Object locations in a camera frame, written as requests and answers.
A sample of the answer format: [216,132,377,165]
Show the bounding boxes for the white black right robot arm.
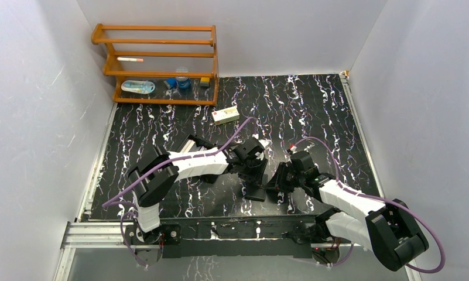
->
[266,151,429,271]

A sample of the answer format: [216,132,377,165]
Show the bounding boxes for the small yellow black block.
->
[200,77,211,88]

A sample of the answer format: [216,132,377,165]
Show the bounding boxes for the blue jar clear lid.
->
[175,67,191,90]

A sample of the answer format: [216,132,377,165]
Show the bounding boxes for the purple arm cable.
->
[101,116,260,268]
[289,136,447,274]

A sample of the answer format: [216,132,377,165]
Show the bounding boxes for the small blue block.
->
[164,78,177,89]

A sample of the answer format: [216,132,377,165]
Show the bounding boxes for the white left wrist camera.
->
[252,134,270,160]

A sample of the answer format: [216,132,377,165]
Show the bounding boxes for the white pink marker pen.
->
[117,57,144,62]

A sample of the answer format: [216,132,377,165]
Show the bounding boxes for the white green red carton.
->
[212,106,239,125]

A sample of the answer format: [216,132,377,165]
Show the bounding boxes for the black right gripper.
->
[265,162,305,194]

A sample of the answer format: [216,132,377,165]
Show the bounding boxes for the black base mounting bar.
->
[124,214,350,262]

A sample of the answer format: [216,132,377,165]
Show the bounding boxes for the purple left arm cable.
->
[101,116,260,268]

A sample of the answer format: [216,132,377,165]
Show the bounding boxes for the blue white plastic package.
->
[121,80,156,94]

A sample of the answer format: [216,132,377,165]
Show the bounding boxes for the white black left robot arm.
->
[128,135,270,244]

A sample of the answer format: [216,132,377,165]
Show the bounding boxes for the wooden shelf rack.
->
[91,23,219,106]

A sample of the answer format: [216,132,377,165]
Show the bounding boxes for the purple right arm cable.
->
[289,136,447,274]

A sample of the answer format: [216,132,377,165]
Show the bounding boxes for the aluminium frame rail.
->
[53,221,142,281]

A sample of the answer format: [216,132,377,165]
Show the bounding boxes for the black card holder box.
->
[176,135,217,153]

